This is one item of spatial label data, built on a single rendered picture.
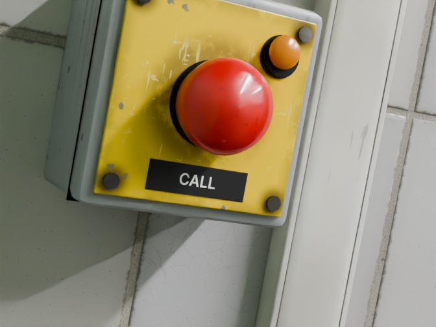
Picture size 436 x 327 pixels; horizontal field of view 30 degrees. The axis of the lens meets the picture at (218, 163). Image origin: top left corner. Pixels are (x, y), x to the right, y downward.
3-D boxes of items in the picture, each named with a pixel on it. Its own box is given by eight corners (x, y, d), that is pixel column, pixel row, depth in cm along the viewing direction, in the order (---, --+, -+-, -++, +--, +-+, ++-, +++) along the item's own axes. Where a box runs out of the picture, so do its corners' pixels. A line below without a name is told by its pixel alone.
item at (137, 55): (38, 181, 39) (74, -27, 39) (224, 205, 43) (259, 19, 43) (76, 207, 33) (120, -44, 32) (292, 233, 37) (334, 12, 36)
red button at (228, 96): (152, 141, 35) (169, 48, 34) (235, 155, 36) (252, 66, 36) (183, 150, 31) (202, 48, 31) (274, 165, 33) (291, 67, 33)
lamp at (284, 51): (261, 65, 35) (268, 31, 35) (291, 72, 36) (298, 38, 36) (270, 66, 35) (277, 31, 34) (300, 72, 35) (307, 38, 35)
